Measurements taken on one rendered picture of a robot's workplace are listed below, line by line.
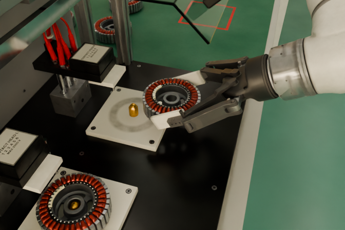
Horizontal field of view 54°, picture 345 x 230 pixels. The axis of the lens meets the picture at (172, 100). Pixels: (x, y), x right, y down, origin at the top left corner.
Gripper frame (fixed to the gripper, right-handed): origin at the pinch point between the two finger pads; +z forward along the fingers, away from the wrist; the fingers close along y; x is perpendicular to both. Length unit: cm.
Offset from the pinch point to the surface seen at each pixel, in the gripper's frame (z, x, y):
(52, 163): 7.9, -9.1, 22.7
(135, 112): 9.1, 0.0, 0.8
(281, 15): 6, 50, -136
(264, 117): 23, 84, -92
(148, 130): 6.5, 3.1, 3.6
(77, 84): 19.4, -9.3, -0.6
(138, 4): 27, -8, -49
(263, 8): -6, 14, -63
